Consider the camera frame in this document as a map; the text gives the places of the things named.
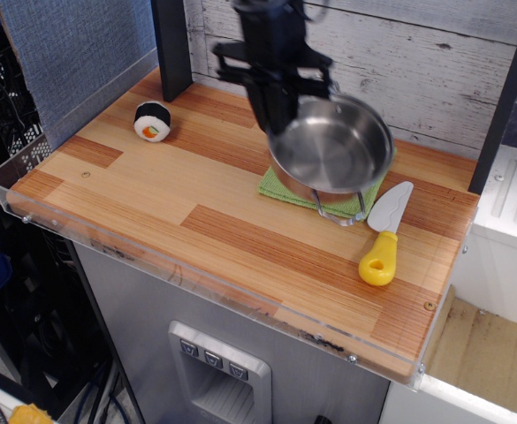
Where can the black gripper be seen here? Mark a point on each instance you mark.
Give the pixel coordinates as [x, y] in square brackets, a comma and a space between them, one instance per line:
[274, 63]

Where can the stainless steel pot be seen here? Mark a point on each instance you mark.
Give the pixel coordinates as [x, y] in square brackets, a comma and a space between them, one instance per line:
[331, 153]

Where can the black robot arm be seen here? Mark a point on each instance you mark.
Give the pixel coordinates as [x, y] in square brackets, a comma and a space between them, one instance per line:
[267, 4]

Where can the plush sushi roll toy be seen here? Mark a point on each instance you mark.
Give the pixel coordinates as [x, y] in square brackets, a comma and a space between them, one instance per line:
[152, 121]

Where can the green cloth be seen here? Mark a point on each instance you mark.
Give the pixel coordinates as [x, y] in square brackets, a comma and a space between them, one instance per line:
[276, 185]

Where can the blue fabric panel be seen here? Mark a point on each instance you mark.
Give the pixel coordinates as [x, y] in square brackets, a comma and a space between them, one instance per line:
[78, 57]

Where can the black plastic crate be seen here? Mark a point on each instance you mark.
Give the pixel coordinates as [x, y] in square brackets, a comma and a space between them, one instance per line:
[19, 120]

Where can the clear acrylic edge guard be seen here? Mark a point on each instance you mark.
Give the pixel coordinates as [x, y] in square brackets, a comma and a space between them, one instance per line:
[188, 211]

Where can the silver toy fridge cabinet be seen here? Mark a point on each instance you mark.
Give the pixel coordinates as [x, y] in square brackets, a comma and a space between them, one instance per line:
[137, 309]

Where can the white toy sink unit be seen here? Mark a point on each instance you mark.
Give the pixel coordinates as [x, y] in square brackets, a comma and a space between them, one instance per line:
[485, 274]

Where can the grey ice dispenser panel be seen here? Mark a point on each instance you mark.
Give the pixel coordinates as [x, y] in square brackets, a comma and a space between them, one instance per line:
[221, 383]

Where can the yellow object at corner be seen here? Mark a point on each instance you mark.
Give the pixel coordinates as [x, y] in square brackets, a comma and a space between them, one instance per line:
[29, 414]

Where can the dark left post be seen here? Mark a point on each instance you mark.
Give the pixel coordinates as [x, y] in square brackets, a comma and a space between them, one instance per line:
[172, 47]

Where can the dark post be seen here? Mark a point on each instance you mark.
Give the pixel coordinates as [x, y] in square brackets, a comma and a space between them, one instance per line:
[496, 130]
[172, 47]

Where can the yellow handled toy knife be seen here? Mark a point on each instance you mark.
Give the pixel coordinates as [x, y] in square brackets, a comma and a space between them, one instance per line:
[378, 266]

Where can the dark right post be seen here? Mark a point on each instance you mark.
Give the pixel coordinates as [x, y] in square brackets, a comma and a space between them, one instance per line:
[496, 130]

